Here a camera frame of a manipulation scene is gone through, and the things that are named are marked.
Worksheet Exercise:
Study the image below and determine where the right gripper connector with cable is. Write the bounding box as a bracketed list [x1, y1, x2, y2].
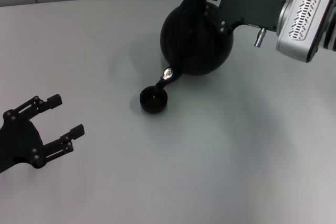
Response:
[254, 27, 267, 47]

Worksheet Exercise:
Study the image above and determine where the black round teapot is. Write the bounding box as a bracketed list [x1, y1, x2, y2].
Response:
[154, 0, 235, 96]

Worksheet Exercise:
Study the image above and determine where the small dark teacup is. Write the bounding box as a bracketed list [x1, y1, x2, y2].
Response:
[139, 85, 169, 115]

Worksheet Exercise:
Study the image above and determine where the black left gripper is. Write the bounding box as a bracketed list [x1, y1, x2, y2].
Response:
[0, 93, 86, 174]

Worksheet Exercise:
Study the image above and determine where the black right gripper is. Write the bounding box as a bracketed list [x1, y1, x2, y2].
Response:
[197, 0, 287, 35]

